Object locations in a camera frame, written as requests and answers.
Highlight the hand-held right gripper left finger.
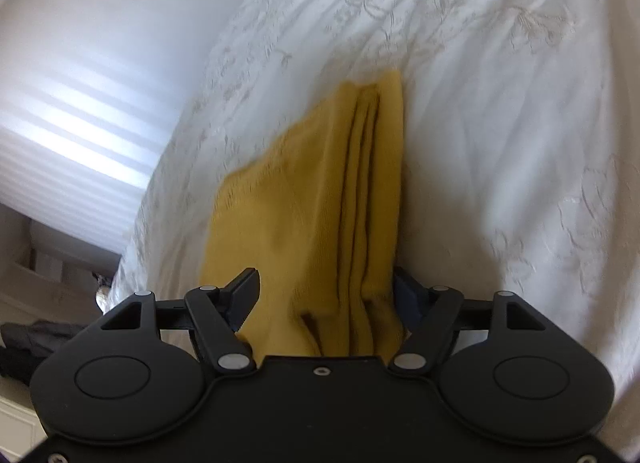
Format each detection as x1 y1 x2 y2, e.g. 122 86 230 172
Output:
100 267 262 374

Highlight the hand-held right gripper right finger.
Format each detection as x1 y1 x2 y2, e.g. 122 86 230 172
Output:
387 265 548 376

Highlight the yellow knit garment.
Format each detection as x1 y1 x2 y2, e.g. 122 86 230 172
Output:
199 69 407 359

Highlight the white embroidered bedspread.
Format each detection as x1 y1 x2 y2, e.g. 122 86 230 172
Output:
107 0 640 463

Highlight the dark grey clothing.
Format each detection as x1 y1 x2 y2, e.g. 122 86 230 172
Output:
0 320 88 386

